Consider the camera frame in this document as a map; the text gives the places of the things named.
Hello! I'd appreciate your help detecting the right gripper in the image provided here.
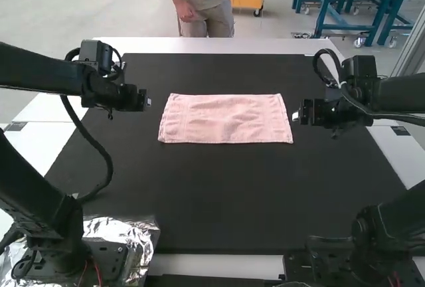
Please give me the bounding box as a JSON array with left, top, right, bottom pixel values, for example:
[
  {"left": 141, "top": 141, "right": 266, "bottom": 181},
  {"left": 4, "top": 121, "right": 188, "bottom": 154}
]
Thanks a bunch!
[{"left": 291, "top": 98, "right": 339, "bottom": 127}]

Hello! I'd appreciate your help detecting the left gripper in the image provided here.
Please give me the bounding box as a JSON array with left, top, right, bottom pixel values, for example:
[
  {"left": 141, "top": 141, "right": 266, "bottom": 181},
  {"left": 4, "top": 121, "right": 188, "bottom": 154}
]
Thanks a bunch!
[{"left": 111, "top": 83, "right": 153, "bottom": 112}]

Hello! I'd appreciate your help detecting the pale towel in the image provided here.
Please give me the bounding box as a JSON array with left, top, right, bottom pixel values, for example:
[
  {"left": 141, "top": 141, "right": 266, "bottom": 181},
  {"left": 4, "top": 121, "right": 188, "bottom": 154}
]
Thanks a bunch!
[{"left": 157, "top": 92, "right": 294, "bottom": 145}]

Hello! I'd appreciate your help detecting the black mat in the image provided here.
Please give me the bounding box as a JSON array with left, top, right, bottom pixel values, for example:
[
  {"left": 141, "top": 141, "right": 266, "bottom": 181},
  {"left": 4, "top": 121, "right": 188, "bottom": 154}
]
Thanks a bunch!
[{"left": 44, "top": 52, "right": 408, "bottom": 255}]

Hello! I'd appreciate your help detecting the silver foil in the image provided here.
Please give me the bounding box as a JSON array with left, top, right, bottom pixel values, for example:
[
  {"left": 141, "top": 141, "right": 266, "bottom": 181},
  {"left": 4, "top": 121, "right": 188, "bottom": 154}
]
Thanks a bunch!
[{"left": 0, "top": 215, "right": 160, "bottom": 287}]

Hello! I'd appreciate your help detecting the dark base panel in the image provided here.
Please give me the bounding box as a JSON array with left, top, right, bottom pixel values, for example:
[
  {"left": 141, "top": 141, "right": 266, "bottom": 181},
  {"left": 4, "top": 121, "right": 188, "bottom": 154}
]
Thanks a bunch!
[{"left": 284, "top": 252, "right": 425, "bottom": 287}]

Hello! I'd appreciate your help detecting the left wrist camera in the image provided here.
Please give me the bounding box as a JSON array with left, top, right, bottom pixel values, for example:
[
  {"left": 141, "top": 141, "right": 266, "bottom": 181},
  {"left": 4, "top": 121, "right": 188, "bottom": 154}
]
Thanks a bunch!
[{"left": 78, "top": 39, "right": 114, "bottom": 72}]

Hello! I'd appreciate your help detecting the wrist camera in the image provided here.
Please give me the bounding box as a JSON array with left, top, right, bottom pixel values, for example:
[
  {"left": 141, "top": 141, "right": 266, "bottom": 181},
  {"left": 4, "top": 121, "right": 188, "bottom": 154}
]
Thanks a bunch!
[
  {"left": 341, "top": 54, "right": 379, "bottom": 84},
  {"left": 78, "top": 39, "right": 114, "bottom": 72}
]

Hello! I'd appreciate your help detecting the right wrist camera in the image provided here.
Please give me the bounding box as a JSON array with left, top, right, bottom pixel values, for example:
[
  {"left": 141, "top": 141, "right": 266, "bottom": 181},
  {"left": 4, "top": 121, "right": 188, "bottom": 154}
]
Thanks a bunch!
[{"left": 341, "top": 54, "right": 379, "bottom": 84}]

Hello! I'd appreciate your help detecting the grey aluminium post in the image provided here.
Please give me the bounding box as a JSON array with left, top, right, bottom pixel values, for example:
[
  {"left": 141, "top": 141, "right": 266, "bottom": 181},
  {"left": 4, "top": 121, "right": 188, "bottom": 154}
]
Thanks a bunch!
[{"left": 391, "top": 11, "right": 425, "bottom": 78}]

